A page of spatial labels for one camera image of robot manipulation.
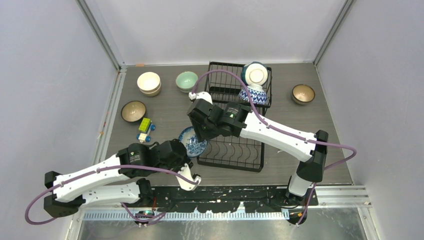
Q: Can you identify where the white blue floral bowl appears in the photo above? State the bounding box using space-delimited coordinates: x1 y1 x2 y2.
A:
178 126 208 158

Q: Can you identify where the light green bowl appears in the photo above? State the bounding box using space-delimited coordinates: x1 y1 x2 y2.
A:
175 71 198 91

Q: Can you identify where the dark blue glazed bowl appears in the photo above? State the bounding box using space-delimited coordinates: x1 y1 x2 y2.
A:
120 100 147 123

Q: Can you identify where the beige bowl with flower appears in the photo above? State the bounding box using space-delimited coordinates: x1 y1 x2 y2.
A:
136 71 161 93

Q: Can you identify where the black patterned rim bowl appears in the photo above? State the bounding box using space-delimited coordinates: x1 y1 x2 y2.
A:
291 84 316 105

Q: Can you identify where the pale green striped bowl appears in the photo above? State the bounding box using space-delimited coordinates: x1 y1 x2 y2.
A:
178 87 193 94

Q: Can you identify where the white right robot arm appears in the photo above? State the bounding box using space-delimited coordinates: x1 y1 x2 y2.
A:
187 99 328 205

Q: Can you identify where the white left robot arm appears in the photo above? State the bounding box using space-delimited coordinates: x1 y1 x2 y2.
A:
43 139 201 218

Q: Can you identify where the toy truck with green block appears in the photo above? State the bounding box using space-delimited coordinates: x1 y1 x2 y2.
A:
136 117 156 143

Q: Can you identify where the blue white zigzag bowl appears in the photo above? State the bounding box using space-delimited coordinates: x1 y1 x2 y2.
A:
238 84 267 105

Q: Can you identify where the teal bowl white base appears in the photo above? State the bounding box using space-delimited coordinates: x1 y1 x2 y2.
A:
241 61 269 86

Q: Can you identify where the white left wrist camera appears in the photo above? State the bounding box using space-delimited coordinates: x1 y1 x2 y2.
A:
176 163 202 191

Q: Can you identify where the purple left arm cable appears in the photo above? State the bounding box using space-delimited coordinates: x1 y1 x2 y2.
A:
24 164 200 227

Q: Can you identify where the black wire dish rack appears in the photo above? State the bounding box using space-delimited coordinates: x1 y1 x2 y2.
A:
189 61 265 173

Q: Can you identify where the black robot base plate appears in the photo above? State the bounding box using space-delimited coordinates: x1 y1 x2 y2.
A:
121 185 319 215

